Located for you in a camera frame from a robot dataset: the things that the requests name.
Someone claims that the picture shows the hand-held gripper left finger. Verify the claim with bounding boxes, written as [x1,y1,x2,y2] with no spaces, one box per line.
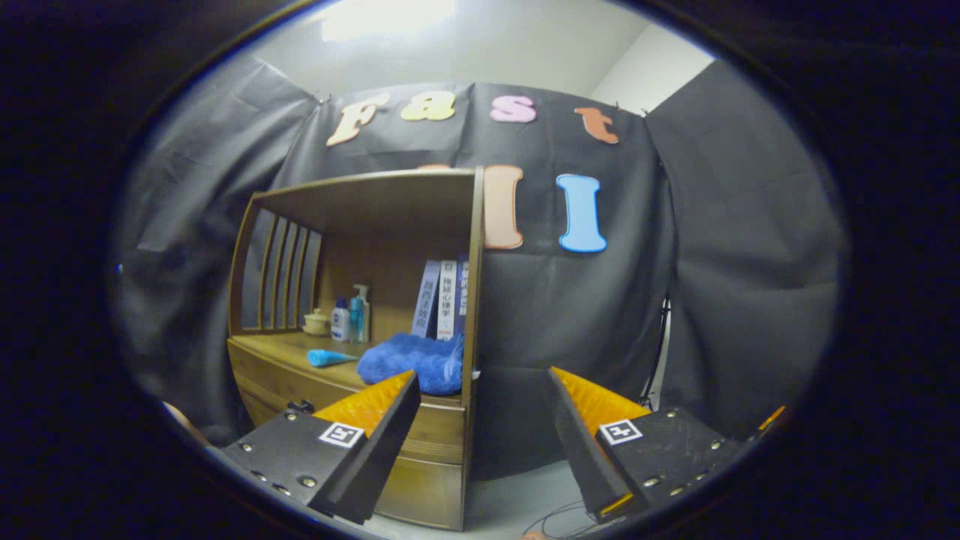
[223,369,422,526]

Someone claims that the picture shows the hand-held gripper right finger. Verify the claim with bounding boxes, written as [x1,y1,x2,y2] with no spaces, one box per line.
[547,366,751,524]

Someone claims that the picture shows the wooden cabinet door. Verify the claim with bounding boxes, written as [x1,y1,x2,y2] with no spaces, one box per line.
[373,454,464,530]

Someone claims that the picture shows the wooden countertop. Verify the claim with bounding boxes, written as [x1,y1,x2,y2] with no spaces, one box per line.
[229,330,477,410]

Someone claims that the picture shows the wooden cabinet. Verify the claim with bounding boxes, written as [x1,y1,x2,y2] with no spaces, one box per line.
[227,166,486,532]

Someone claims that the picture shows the blue towel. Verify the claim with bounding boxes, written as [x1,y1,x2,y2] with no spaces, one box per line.
[356,333,466,397]

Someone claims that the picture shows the black light stand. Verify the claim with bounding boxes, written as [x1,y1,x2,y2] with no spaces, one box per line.
[641,300,672,410]

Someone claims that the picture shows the blue pump bottle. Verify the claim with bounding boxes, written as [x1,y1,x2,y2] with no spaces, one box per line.
[349,283,371,344]

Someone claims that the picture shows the grey book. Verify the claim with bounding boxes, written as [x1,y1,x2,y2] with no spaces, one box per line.
[411,259,442,338]

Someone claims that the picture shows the white book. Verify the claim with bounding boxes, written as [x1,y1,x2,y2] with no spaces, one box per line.
[437,259,458,341]

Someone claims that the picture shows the dark blue book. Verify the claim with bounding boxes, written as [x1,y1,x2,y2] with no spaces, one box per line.
[454,255,470,337]

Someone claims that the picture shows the black and orange clamp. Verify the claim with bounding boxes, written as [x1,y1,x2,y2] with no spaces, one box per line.
[750,405,788,440]

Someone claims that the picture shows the person's leg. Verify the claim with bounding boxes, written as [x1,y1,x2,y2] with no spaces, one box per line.
[163,401,207,447]

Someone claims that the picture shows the floor cables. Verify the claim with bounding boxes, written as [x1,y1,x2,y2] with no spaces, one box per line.
[540,501,601,539]

